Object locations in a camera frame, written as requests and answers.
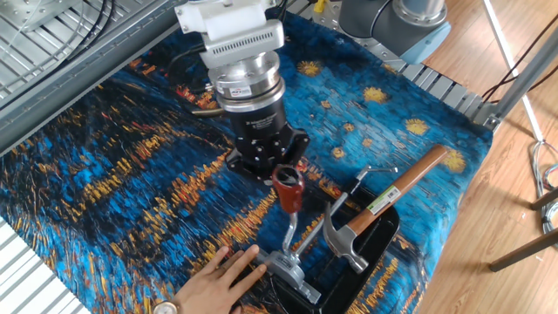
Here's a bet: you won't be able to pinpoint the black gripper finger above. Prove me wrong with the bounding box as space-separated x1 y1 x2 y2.
225 147 265 184
283 129 311 167

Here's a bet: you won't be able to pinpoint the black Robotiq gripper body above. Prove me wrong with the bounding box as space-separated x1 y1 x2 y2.
229 102 303 181

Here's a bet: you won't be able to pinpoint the chrome lever with red knob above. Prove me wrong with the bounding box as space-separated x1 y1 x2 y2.
270 164 306 263

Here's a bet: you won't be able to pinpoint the person's bare hand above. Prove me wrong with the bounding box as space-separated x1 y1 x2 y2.
174 244 268 314

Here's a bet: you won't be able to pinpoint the starry night painted tablecloth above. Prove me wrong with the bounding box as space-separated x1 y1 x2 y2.
0 0 493 314

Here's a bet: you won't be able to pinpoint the silver wristwatch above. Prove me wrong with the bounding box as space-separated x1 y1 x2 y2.
152 299 181 314

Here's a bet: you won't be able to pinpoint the thin white rod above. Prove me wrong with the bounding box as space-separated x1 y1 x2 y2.
481 0 546 143

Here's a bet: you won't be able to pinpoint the brown wooden leg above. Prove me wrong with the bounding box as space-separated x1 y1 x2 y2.
529 187 558 211
487 226 558 274

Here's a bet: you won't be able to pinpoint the claw hammer with wooden handle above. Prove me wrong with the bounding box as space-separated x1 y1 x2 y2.
322 144 449 275

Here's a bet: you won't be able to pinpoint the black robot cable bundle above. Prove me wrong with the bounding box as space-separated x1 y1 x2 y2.
43 0 208 78

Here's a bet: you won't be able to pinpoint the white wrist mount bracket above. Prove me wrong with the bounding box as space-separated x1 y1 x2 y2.
174 0 274 43

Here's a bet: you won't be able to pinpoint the grey aluminium frame beam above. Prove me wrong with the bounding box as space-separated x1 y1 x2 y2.
0 0 206 156

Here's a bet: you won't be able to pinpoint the red and black floor cables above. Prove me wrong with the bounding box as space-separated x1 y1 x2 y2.
481 12 558 104

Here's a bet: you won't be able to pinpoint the aluminium frame post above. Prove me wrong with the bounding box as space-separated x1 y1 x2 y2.
483 25 558 132

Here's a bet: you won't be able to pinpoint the grey wire bundle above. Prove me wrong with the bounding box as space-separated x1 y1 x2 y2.
529 139 558 236

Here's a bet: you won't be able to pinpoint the silver mount plate pedestal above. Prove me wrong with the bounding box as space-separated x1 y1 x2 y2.
0 0 84 32

